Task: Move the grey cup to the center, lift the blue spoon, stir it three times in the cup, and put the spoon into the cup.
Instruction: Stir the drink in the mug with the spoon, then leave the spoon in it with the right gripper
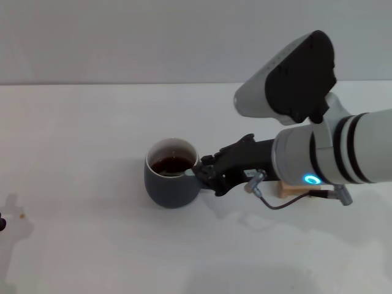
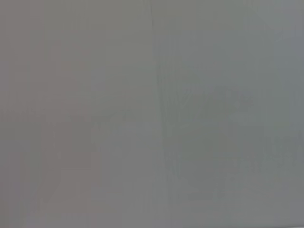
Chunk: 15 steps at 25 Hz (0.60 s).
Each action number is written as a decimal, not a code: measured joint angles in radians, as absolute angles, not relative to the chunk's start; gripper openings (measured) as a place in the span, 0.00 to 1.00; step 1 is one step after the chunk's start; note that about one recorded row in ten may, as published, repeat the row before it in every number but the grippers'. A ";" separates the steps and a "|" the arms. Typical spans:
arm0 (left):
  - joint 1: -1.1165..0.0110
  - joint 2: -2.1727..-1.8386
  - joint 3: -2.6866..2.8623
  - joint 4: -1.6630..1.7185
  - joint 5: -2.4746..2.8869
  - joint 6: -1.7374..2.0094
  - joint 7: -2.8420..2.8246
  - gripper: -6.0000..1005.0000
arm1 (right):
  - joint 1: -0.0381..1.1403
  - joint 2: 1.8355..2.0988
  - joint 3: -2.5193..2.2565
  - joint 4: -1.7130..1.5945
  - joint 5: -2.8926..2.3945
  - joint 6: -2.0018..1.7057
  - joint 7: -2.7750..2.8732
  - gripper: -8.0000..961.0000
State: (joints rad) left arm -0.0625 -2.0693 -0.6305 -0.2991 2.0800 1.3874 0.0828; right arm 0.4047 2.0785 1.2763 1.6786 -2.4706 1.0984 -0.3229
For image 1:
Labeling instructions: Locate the white black wrist camera housing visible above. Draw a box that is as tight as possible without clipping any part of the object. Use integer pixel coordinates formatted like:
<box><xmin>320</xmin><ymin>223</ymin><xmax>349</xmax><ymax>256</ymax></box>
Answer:
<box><xmin>233</xmin><ymin>29</ymin><xmax>352</xmax><ymax>126</ymax></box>

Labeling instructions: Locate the dark grey ceramic coffee cup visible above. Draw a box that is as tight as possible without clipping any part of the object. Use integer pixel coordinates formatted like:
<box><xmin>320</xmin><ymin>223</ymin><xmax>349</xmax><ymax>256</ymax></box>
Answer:
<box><xmin>143</xmin><ymin>137</ymin><xmax>202</xmax><ymax>209</ymax></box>

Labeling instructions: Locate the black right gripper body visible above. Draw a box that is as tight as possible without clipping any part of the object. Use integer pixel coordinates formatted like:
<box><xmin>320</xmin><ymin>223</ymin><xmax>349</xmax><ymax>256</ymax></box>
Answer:
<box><xmin>214</xmin><ymin>133</ymin><xmax>277</xmax><ymax>197</ymax></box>

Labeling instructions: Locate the light wooden notched block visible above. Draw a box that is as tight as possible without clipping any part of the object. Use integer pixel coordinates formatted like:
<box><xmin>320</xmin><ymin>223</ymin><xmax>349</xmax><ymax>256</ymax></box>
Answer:
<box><xmin>277</xmin><ymin>182</ymin><xmax>323</xmax><ymax>199</ymax></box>

